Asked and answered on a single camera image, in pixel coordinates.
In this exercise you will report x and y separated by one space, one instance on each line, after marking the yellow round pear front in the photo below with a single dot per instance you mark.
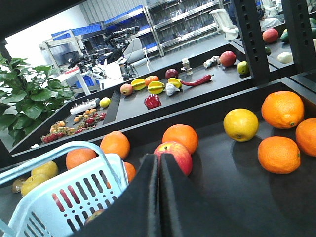
32 182

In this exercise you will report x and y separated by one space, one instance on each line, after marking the black wooden produce display table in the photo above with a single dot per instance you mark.
227 173

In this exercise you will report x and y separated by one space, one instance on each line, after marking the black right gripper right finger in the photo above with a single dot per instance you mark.
184 212

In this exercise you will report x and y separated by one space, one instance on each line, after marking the orange lower right inner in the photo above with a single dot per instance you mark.
279 155

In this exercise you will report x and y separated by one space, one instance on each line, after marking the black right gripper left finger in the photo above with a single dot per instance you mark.
135 212

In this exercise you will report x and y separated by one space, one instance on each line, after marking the red chili pepper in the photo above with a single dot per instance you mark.
204 79

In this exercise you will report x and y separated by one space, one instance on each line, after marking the orange back left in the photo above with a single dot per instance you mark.
77 157

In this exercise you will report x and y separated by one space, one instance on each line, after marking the large orange far right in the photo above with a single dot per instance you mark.
283 109

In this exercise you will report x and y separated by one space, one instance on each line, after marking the red apple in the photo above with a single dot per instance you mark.
94 216
180 153
65 199

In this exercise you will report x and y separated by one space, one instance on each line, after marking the yellow round pear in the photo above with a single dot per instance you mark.
32 182
49 169

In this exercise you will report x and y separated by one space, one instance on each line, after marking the orange lower right outer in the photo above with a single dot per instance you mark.
306 136

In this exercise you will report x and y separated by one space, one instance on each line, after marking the small orange centre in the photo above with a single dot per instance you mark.
130 170

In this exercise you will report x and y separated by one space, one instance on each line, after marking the green potted plant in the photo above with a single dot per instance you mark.
28 96

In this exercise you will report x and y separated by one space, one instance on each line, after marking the red bell pepper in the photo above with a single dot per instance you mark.
152 101

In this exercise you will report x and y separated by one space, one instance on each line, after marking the light blue plastic basket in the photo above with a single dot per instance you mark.
97 184

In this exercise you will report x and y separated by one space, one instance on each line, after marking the black upper produce tray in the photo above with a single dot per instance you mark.
203 85

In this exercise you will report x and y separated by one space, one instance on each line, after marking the orange behind centre apple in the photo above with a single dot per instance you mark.
183 134

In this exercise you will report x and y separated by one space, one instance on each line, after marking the yellow round pear rear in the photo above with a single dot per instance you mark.
49 169

